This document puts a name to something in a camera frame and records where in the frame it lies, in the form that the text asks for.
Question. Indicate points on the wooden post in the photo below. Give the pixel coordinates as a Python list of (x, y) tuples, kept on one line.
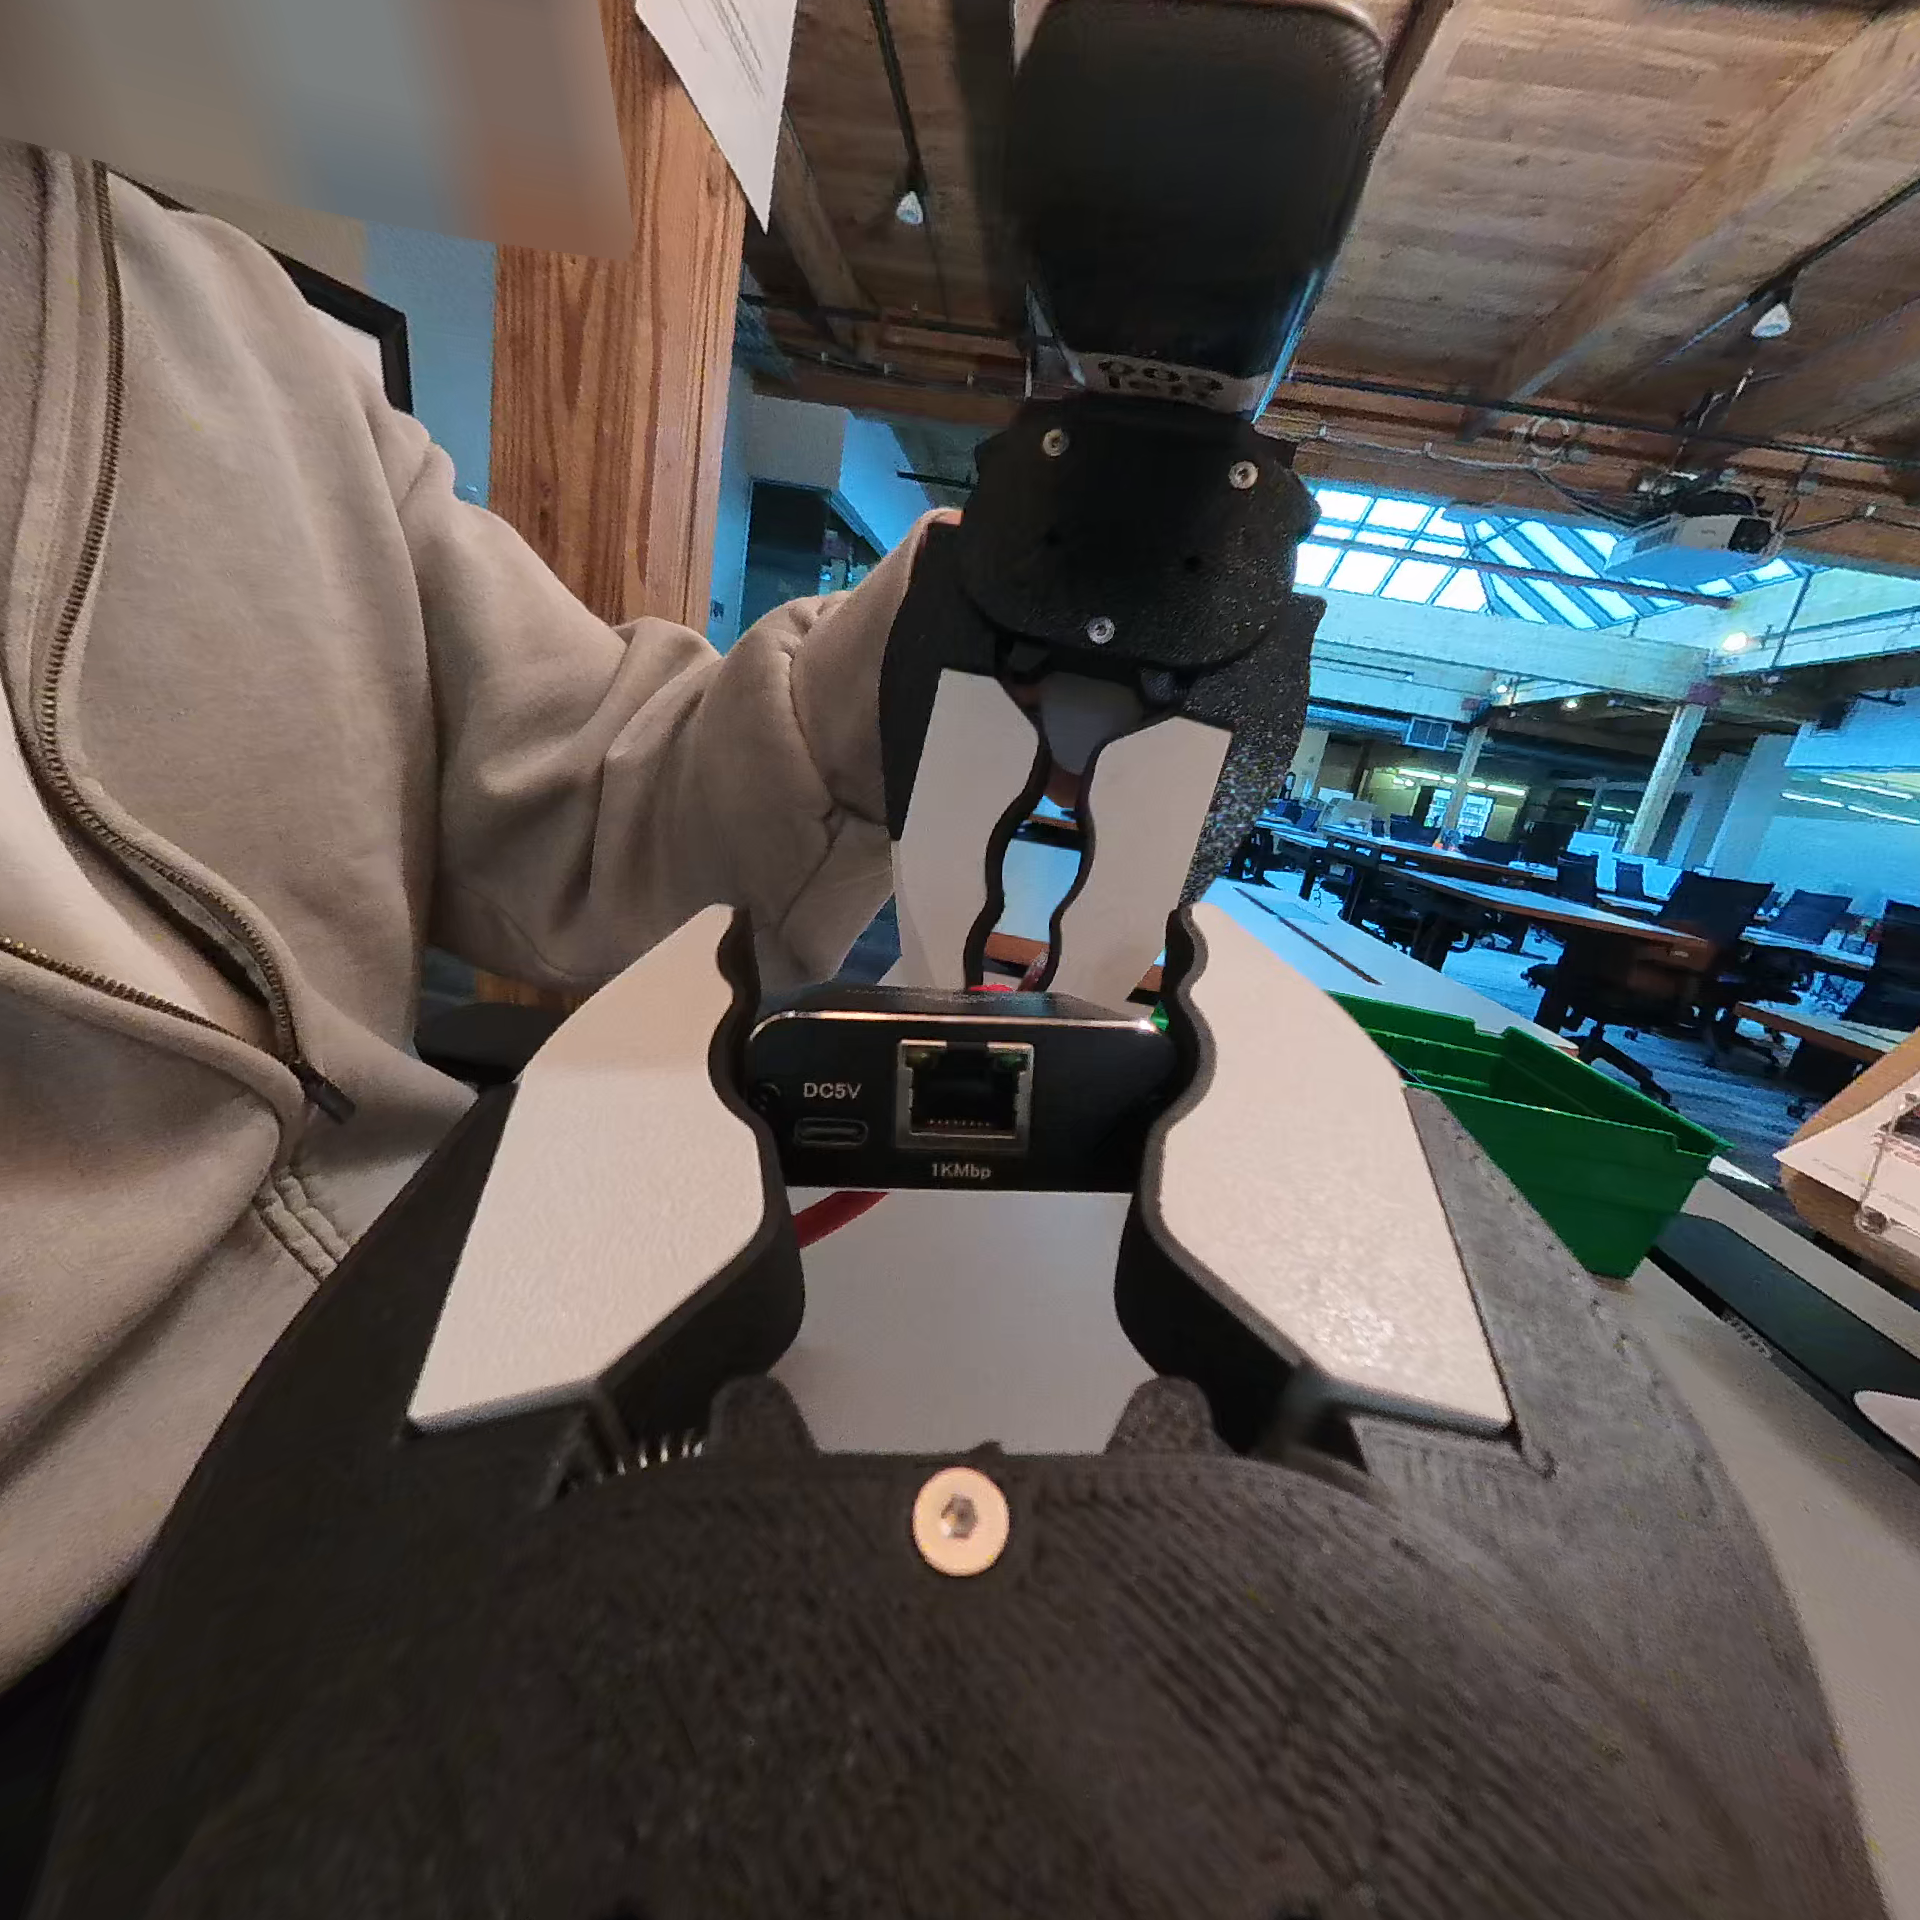
[(616, 332)]

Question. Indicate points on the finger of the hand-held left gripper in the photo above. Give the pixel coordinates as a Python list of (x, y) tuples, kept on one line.
[(1140, 856), (960, 813)]

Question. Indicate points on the white ceiling projector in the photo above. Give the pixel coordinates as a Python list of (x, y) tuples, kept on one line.
[(1686, 540)]

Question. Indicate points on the black ethernet splitter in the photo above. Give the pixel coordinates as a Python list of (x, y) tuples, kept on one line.
[(1066, 1125)]

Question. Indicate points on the wooden clipboard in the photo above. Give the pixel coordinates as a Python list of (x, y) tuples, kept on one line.
[(1832, 1170)]

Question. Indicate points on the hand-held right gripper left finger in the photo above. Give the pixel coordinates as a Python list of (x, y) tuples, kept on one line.
[(586, 1201)]

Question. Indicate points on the green plastic bin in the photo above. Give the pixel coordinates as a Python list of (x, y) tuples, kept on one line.
[(1531, 1125)]

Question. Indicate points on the printed instruction sheet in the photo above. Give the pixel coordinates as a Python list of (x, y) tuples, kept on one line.
[(1897, 1170)]

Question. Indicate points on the black framed wall picture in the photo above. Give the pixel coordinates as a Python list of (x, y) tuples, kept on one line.
[(355, 325)]

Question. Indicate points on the white paper notice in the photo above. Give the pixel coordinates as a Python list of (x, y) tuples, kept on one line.
[(737, 47)]

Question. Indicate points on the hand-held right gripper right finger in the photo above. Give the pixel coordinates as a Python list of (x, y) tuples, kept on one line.
[(1336, 1201)]

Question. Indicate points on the person's left forearm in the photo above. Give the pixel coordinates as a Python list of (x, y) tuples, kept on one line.
[(630, 780)]

